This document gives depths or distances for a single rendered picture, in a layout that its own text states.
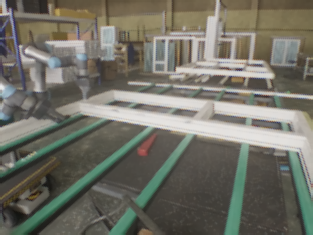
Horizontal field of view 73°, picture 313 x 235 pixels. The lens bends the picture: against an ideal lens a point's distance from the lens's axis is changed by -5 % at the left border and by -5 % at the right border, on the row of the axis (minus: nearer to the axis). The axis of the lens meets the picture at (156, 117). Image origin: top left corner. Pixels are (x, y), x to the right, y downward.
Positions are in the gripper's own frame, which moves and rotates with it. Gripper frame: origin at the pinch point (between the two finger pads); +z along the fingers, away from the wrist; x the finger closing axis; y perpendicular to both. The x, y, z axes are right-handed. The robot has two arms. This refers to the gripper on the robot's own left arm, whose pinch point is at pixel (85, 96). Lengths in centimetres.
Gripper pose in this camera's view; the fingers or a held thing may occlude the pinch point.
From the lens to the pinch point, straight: 169.7
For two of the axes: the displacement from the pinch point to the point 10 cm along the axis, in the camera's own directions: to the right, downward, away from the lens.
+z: 0.0, 9.4, 3.3
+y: 4.3, -3.0, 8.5
